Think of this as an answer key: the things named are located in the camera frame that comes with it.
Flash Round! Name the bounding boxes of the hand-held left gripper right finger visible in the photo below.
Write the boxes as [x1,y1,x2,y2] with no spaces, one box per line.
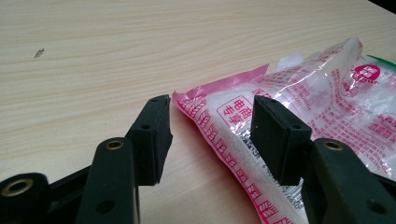
[249,95,396,224]

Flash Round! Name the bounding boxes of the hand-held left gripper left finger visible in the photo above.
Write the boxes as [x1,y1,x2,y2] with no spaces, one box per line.
[76,94,174,224]

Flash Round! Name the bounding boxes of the pink and white seasoning packet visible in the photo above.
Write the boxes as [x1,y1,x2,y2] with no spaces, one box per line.
[172,36,396,224]

